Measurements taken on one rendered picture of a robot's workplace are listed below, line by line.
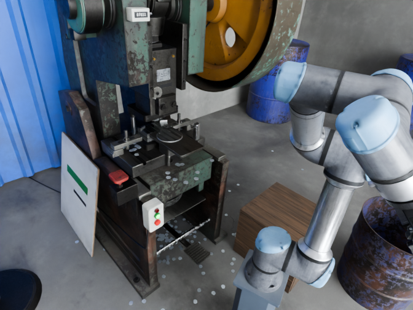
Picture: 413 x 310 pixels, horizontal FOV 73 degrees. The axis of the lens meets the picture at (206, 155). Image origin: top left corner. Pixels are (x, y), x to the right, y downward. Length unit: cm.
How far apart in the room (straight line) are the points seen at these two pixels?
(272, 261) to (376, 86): 72
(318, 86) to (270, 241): 66
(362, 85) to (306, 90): 8
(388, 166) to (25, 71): 219
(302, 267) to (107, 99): 112
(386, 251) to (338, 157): 81
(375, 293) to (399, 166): 138
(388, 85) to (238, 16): 100
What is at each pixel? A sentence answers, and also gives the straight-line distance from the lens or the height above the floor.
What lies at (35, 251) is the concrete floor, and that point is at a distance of 203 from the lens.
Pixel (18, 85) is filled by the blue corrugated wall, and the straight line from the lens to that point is 235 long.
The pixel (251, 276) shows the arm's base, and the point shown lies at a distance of 118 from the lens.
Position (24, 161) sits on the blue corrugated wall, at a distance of 254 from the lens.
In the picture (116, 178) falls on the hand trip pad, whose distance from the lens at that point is 114.
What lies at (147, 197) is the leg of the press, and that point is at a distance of 125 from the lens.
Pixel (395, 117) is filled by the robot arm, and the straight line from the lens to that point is 45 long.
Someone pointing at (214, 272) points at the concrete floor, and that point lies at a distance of 176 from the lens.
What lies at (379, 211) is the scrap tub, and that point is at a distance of 192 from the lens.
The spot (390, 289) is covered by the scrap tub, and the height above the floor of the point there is 22.
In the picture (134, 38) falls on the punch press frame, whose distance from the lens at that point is 112.
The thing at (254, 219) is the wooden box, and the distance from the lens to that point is 159.
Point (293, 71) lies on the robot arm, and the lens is 53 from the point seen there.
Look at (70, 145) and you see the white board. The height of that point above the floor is 56.
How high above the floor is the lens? 144
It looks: 33 degrees down
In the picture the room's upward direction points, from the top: 5 degrees clockwise
